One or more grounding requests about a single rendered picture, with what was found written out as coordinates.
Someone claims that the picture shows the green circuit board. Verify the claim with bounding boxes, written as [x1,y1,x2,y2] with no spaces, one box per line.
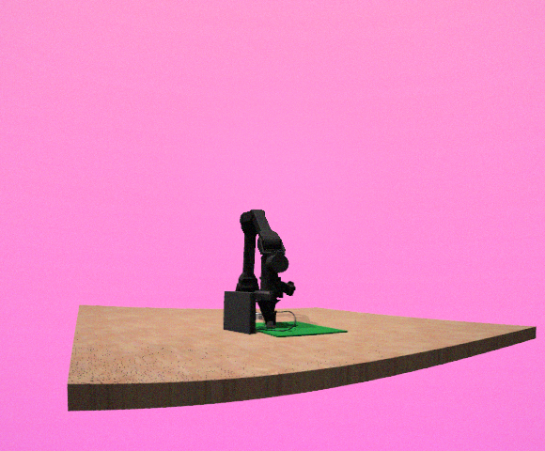
[256,321,349,337]

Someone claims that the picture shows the black cooling fan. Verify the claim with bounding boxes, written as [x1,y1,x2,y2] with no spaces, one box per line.
[223,291,257,334]

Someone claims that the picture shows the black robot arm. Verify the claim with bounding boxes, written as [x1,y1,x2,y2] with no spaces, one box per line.
[235,210,296,296]

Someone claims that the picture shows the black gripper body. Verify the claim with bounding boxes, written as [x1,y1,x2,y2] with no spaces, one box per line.
[255,273,284,302]

